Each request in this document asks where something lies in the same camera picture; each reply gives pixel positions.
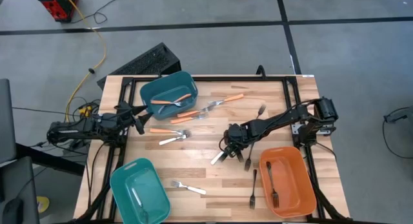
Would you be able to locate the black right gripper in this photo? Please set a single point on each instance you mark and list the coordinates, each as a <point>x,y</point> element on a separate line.
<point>237,133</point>

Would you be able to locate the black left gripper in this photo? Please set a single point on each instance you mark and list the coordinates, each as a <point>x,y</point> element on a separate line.
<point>124,119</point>

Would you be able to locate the metal fork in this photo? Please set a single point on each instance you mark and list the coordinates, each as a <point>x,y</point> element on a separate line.
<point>247,164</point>

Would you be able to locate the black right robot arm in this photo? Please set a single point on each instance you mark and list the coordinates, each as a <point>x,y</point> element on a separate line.
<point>277,119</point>

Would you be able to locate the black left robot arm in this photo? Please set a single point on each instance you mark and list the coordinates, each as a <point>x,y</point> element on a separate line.
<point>74,128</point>

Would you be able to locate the dark teal plastic bin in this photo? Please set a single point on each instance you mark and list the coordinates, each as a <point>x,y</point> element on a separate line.
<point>167,83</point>

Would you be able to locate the yellow plug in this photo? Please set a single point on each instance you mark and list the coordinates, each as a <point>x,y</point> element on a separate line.
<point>85,110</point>

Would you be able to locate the turquoise plastic bin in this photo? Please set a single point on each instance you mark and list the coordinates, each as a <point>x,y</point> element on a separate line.
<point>138,179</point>

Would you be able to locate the orange plastic bin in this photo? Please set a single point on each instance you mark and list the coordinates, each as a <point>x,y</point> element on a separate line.
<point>290,185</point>

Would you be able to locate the black clamp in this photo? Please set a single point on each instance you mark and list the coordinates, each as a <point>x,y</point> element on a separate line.
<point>260,66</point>

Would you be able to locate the black floor bar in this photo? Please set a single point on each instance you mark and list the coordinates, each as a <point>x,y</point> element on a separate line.
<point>48,157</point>

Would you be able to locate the yellow round sticker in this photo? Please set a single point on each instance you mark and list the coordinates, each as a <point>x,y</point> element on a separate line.
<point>43,204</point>

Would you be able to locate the grey monitor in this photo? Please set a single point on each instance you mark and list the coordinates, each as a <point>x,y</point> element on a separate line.
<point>6,120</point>

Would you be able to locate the red and black equipment case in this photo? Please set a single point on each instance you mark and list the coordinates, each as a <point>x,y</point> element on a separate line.
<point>56,6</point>

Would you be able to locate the black computer mouse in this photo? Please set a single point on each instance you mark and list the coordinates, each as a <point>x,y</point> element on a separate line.
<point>13,211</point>

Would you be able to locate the black floor device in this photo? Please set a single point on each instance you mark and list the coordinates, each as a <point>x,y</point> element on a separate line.
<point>400,116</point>

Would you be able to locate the black metal table frame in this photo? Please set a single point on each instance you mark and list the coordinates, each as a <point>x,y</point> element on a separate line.
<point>226,78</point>

